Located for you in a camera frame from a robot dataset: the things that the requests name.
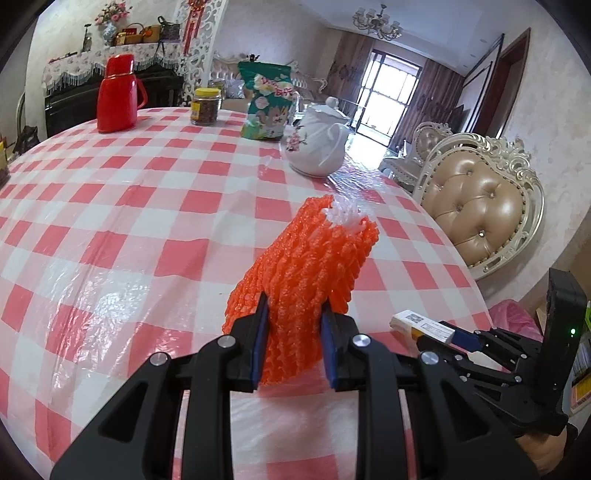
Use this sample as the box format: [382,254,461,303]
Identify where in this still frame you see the small white cigarette box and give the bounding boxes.
[390,310,455,343]

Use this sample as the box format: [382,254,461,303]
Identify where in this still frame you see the pink lined trash bin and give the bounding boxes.
[489,299,543,342]

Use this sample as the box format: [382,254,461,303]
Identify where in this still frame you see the right hand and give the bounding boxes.
[517,423,578,476]

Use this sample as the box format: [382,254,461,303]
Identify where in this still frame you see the beige tufted ornate chair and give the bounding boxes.
[378,121,546,281]

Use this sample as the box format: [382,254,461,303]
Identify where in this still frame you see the small yellow lid jar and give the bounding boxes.
[0,138,9,181]

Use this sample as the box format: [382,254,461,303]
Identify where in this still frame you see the white ceramic teapot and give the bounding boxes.
[280,97,349,178]

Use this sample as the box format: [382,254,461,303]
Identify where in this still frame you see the red thermos jug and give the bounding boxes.
[96,53,147,134]

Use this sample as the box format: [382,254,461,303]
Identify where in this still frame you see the yellow lid glass jar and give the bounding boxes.
[190,87,221,126]

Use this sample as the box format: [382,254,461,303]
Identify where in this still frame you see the black piano with lace cover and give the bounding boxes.
[42,40,187,139]

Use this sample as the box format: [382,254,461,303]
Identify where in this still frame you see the green snack bag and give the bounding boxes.
[238,61,297,140]

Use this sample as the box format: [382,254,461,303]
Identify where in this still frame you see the ceiling chandelier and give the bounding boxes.
[353,3,404,41]

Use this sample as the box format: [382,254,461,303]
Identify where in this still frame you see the wicker basket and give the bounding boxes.
[114,23,144,46]

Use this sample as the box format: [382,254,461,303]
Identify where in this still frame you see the pink flower vase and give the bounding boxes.
[95,1,132,46]

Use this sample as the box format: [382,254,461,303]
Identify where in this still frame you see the red Chinese knot decoration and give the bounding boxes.
[182,0,207,56]

